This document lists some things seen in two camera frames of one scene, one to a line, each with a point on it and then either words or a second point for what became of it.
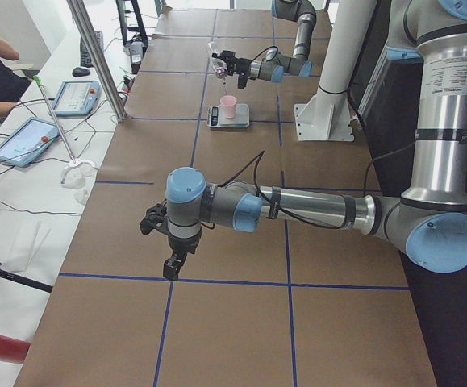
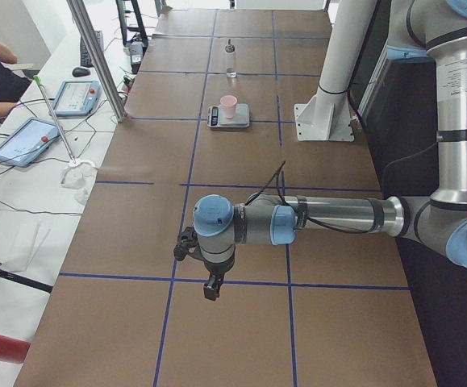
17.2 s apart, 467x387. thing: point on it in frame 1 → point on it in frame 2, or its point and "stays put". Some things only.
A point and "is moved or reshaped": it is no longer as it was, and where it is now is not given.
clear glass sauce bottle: x=219 y=66 is moved or reshaped
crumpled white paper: x=79 y=177 stays put
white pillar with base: x=328 y=115 stays put
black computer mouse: x=80 y=72 stays put
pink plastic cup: x=229 y=101 stays put
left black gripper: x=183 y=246 → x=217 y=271
